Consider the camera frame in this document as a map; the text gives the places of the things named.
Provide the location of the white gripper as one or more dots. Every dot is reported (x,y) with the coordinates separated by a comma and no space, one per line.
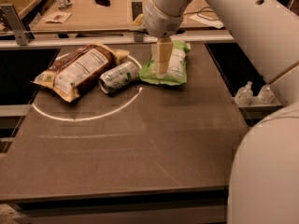
(160,20)

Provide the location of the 7up soda can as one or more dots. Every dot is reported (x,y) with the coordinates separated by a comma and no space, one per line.
(118,77)

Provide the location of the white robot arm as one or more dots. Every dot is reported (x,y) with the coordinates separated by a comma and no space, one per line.
(264,180)

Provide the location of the green snack bag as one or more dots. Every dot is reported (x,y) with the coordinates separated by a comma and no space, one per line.
(176,71)

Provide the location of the black computer mouse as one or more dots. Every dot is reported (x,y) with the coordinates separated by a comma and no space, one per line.
(105,3)

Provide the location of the white paper sheet right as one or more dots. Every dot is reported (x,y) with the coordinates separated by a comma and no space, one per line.
(207,21)

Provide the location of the brown snack bag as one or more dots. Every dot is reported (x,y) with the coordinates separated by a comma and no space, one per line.
(78,71)

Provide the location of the wooden back desk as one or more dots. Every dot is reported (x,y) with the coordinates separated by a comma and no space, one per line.
(86,15)

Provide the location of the small paper packet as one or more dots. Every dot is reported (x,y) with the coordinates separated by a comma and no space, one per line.
(57,17)

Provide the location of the clear sanitizer bottle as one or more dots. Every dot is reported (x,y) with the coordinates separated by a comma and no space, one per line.
(265,95)
(244,94)

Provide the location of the middle metal bracket post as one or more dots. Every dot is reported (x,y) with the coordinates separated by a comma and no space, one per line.
(136,10)

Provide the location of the metal bracket post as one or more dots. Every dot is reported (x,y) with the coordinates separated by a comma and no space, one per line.
(21,35)
(136,10)

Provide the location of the left metal bracket post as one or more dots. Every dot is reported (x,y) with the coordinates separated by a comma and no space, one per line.
(21,35)

